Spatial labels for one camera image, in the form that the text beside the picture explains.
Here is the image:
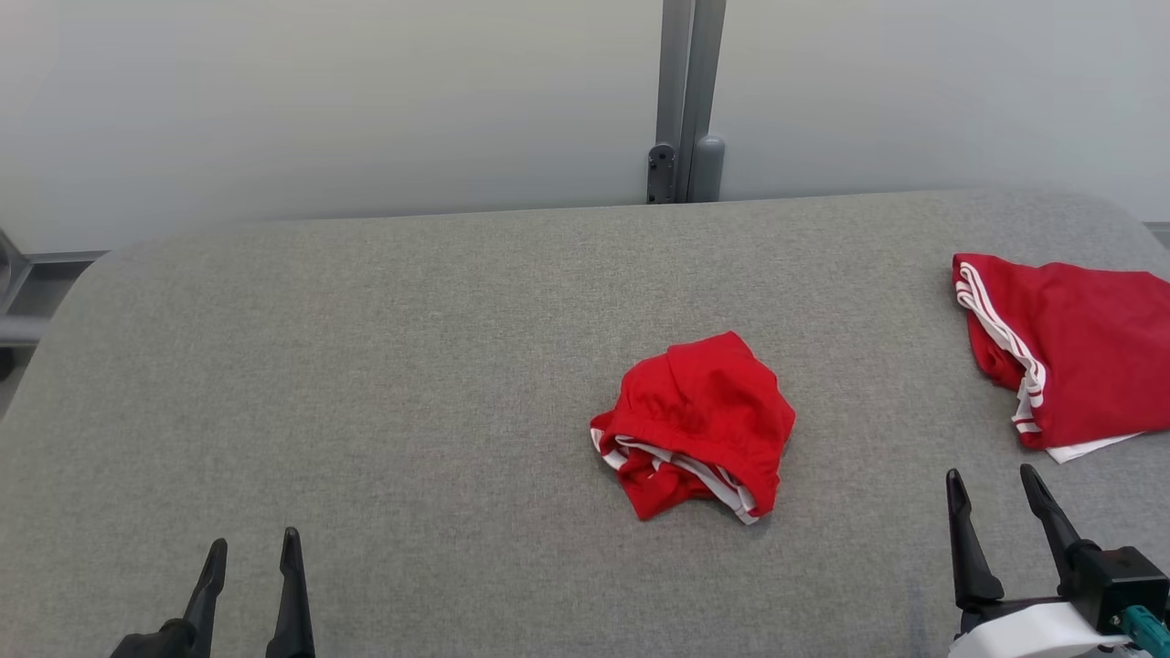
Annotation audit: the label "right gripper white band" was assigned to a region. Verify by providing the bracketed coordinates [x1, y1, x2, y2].
[946, 463, 1170, 658]

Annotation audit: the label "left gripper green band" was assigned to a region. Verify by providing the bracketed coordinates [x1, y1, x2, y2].
[109, 527, 317, 658]

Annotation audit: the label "red white basketball jersey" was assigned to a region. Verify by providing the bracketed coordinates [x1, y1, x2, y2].
[952, 252, 1170, 464]

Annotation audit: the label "red white-trimmed shorts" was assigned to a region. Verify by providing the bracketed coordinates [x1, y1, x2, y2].
[590, 331, 797, 526]

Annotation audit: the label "grey fabric sofa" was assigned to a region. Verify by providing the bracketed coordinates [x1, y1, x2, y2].
[0, 187, 1170, 658]

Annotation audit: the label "teal cable connector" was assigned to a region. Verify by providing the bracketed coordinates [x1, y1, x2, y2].
[1122, 605, 1170, 654]

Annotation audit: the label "grey cylinder post cap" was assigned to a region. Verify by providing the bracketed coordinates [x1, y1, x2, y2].
[687, 135, 726, 203]

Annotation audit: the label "dark hinge bracket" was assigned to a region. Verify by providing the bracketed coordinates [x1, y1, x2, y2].
[646, 142, 678, 206]

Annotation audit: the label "grey metal post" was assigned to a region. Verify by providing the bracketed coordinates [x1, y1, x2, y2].
[655, 0, 728, 204]

